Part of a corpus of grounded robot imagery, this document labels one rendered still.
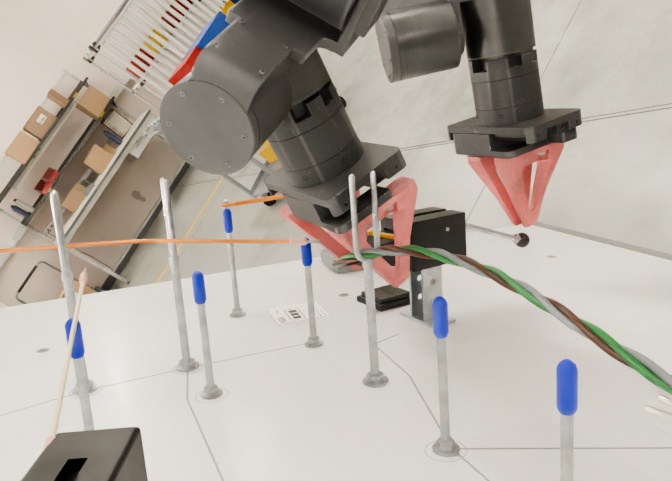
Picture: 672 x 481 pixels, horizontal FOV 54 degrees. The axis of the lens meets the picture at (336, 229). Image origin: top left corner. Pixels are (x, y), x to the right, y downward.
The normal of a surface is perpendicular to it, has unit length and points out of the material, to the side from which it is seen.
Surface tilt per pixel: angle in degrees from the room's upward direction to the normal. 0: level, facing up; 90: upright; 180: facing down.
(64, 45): 90
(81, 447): 49
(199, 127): 77
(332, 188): 25
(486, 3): 65
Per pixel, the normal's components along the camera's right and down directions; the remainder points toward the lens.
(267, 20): 0.39, -0.65
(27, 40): 0.44, 0.02
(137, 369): -0.07, -0.98
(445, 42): 0.14, 0.46
